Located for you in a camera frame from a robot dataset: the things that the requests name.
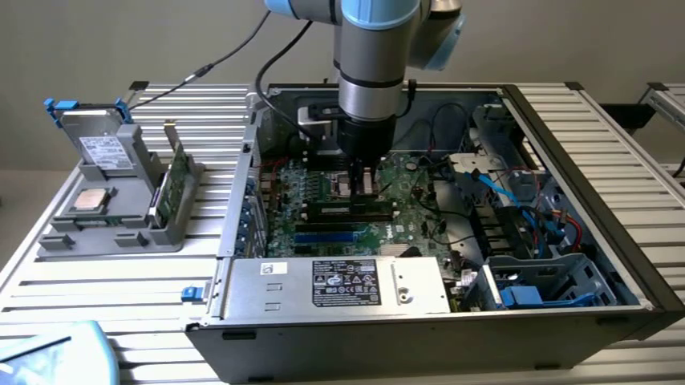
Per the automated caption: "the open grey PC case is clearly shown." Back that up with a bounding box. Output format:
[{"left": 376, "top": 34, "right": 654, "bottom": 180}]
[{"left": 184, "top": 83, "right": 685, "bottom": 385}]

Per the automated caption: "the light blue flat wire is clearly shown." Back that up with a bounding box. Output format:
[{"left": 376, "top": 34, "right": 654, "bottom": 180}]
[{"left": 468, "top": 169, "right": 520, "bottom": 209}]

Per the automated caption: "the hard disk with blue bracket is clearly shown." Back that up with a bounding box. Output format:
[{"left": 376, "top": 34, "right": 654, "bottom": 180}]
[{"left": 42, "top": 97, "right": 136, "bottom": 170}]

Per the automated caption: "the green motherboard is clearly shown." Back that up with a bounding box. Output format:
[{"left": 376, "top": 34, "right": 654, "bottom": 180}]
[{"left": 254, "top": 151, "right": 464, "bottom": 258}]

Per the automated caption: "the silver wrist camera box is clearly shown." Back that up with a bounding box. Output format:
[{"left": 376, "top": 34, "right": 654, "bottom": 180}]
[{"left": 295, "top": 103, "right": 347, "bottom": 156}]

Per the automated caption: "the short black camera cable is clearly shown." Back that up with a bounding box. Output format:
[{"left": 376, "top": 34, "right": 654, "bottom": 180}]
[{"left": 401, "top": 79, "right": 419, "bottom": 118}]

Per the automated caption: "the red wire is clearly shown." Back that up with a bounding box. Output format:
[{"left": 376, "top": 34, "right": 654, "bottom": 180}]
[{"left": 554, "top": 207, "right": 584, "bottom": 242}]

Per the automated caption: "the grey disk bay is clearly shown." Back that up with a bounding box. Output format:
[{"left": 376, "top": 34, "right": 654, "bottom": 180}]
[{"left": 480, "top": 252, "right": 624, "bottom": 310}]

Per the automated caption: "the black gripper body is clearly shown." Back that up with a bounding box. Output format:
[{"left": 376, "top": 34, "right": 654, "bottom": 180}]
[{"left": 339, "top": 114, "right": 397, "bottom": 162}]

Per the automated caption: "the neighbouring metal slat table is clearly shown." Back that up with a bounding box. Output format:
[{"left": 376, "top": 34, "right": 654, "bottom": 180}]
[{"left": 639, "top": 82, "right": 685, "bottom": 133}]

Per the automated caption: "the black expansion slot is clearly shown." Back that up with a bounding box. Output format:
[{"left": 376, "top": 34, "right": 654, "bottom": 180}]
[{"left": 293, "top": 223, "right": 359, "bottom": 233}]

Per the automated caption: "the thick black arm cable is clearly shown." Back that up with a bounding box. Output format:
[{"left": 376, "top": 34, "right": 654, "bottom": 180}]
[{"left": 253, "top": 19, "right": 325, "bottom": 141}]

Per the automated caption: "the silver CPU chip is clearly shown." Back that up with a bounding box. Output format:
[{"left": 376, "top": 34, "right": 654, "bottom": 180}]
[{"left": 73, "top": 187, "right": 117, "bottom": 212}]

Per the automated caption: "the blue expansion slot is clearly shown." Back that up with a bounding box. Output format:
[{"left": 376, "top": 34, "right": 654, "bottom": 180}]
[{"left": 293, "top": 233, "right": 359, "bottom": 243}]

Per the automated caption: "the blue disk bay bracket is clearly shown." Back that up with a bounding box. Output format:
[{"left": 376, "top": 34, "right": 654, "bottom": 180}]
[{"left": 499, "top": 286, "right": 611, "bottom": 310}]

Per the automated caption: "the light blue plastic cover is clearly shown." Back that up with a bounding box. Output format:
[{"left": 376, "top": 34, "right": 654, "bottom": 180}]
[{"left": 0, "top": 319, "right": 125, "bottom": 385}]

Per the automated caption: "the silver chipset heatsink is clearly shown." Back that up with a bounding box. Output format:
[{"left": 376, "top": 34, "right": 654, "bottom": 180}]
[{"left": 380, "top": 245, "right": 423, "bottom": 258}]

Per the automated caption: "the green RAM stick on rack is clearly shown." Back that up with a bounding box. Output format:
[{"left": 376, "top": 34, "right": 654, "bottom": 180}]
[{"left": 73, "top": 217, "right": 146, "bottom": 226}]

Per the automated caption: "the grey parts rack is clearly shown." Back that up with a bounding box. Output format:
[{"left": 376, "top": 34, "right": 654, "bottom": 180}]
[{"left": 34, "top": 123, "right": 208, "bottom": 254}]

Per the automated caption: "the green RAM stick in slot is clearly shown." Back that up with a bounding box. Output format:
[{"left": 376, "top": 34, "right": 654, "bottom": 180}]
[{"left": 305, "top": 201, "right": 397, "bottom": 215}]

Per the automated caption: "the silver power supply unit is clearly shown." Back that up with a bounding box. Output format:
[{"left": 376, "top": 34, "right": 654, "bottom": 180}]
[{"left": 218, "top": 256, "right": 451, "bottom": 318}]

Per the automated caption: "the black looped wire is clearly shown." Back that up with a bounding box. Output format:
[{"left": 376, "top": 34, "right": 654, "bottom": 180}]
[{"left": 428, "top": 103, "right": 472, "bottom": 140}]

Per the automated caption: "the thin grey cable with connector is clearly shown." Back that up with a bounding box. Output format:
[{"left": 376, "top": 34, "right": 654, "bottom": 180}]
[{"left": 129, "top": 10, "right": 272, "bottom": 110}]

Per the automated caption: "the dark blue wire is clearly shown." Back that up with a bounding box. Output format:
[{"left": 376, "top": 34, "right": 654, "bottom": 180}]
[{"left": 519, "top": 205, "right": 560, "bottom": 260}]

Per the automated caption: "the CPU socket with metal frame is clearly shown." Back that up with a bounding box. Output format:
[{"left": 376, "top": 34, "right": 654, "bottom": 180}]
[{"left": 319, "top": 168, "right": 387, "bottom": 198}]

